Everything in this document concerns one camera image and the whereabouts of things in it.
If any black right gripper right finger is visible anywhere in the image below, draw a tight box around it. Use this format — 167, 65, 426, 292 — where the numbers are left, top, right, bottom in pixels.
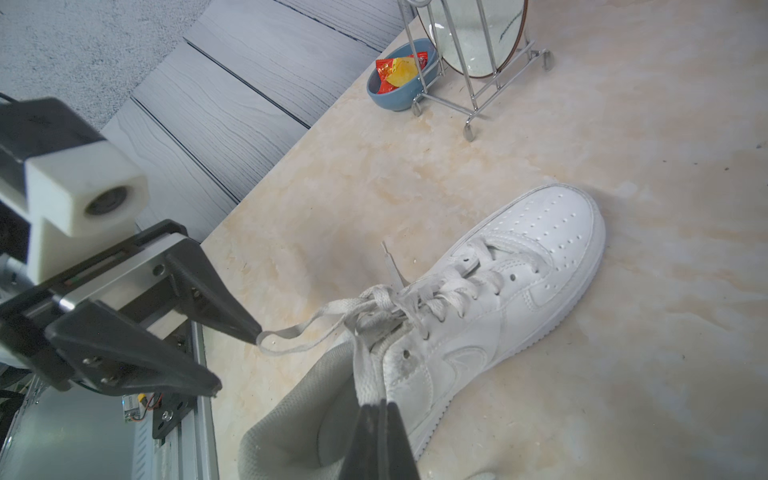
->
380, 400, 420, 480

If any red yellow snack packet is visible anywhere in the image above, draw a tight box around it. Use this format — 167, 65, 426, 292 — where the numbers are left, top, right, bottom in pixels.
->
375, 52, 429, 95

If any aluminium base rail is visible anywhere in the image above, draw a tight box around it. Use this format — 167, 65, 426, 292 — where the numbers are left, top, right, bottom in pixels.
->
0, 321, 221, 480

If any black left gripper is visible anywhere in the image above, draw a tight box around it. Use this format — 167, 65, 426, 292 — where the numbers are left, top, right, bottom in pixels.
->
1, 220, 262, 396

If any white sneaker shoe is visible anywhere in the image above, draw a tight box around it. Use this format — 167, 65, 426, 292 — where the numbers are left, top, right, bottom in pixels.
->
238, 184, 606, 479

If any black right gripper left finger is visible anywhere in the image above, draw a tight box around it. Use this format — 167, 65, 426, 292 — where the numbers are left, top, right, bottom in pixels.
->
338, 404, 382, 480

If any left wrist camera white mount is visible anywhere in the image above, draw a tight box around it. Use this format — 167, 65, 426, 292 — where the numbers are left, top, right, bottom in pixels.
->
0, 97, 151, 286

